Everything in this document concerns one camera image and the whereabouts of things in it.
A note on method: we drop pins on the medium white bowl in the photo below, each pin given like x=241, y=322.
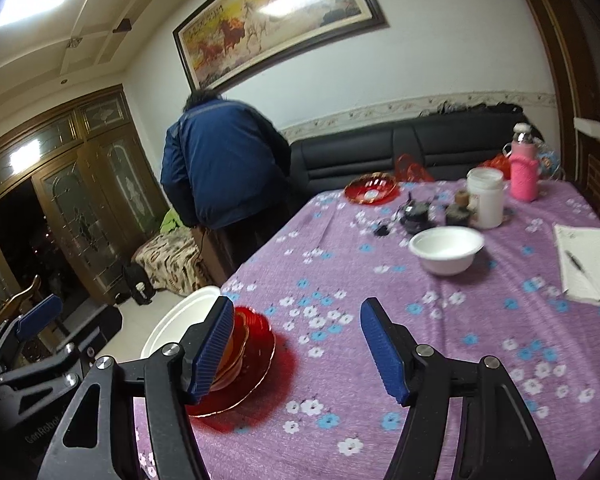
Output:
x=445, y=245

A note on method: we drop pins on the red plastic bag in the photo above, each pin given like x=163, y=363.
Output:
x=410, y=167

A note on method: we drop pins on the wooden glass door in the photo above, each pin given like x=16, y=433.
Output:
x=80, y=185

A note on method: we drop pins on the large white bowl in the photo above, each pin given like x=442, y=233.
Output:
x=180, y=320

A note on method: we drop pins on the black box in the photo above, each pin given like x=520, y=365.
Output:
x=102, y=327

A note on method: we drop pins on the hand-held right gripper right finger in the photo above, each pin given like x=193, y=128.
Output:
x=385, y=355

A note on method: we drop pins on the pink sleeved bottle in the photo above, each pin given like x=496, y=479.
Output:
x=524, y=175

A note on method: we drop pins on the black leather sofa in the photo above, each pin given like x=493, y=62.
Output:
x=405, y=145

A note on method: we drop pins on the white notebook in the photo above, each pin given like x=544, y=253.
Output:
x=595, y=260

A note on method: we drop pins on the patterned blanket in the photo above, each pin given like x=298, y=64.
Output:
x=170, y=260

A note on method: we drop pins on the dark teapot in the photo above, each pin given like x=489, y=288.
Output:
x=415, y=212

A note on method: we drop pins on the dark jar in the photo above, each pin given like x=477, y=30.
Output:
x=456, y=212

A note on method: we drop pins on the cream plastic bowl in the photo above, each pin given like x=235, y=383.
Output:
x=230, y=365

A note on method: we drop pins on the wooden chair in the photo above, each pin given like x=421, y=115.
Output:
x=17, y=300

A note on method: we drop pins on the black backpack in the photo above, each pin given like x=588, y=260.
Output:
x=137, y=285

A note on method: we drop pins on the white plastic jar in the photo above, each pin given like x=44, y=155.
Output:
x=485, y=200

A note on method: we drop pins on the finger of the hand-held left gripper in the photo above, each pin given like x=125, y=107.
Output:
x=40, y=372
x=37, y=315

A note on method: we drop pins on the purple floral tablecloth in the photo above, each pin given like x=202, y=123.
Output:
x=330, y=270

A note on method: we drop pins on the floral bag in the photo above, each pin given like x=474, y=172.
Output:
x=547, y=160

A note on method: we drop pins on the black pen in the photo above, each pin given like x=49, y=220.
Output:
x=577, y=262

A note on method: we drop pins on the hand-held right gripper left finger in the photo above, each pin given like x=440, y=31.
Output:
x=215, y=350

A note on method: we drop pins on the small black object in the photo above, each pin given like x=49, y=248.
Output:
x=380, y=230

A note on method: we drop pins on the red gold-rimmed plate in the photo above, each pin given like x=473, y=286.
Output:
x=252, y=377
x=372, y=190

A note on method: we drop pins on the framed horse painting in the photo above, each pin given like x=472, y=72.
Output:
x=280, y=15

